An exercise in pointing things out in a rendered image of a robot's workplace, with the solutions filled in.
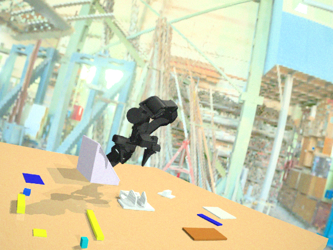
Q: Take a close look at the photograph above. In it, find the orange flat plate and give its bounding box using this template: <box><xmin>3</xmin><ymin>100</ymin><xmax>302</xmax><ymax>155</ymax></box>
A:
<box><xmin>182</xmin><ymin>227</ymin><xmax>227</xmax><ymax>241</ymax></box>

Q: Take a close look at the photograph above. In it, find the yellow long bar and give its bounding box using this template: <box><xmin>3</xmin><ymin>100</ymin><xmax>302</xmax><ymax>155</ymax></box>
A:
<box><xmin>87</xmin><ymin>209</ymin><xmax>105</xmax><ymax>241</ymax></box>

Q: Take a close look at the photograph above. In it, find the small cyan block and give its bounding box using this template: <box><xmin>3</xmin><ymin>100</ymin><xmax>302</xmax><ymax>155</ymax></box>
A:
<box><xmin>80</xmin><ymin>236</ymin><xmax>88</xmax><ymax>248</ymax></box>

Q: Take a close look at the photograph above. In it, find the yellow flat block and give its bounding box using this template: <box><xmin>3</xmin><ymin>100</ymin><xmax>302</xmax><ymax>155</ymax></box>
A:
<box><xmin>33</xmin><ymin>229</ymin><xmax>47</xmax><ymax>237</ymax></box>

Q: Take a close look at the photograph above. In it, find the yellow rectangular block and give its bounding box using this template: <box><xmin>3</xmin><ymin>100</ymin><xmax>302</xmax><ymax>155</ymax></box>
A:
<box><xmin>17</xmin><ymin>194</ymin><xmax>25</xmax><ymax>214</ymax></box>

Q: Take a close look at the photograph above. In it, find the blue flat bar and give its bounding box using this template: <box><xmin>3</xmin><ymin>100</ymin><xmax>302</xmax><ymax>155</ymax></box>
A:
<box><xmin>197</xmin><ymin>214</ymin><xmax>222</xmax><ymax>226</ymax></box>

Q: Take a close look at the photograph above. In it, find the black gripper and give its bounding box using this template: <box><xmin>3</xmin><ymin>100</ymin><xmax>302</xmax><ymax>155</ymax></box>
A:
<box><xmin>112</xmin><ymin>124</ymin><xmax>161</xmax><ymax>167</ymax></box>

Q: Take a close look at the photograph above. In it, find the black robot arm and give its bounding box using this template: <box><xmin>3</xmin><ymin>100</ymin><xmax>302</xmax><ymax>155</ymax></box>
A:
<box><xmin>106</xmin><ymin>95</ymin><xmax>178</xmax><ymax>167</ymax></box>

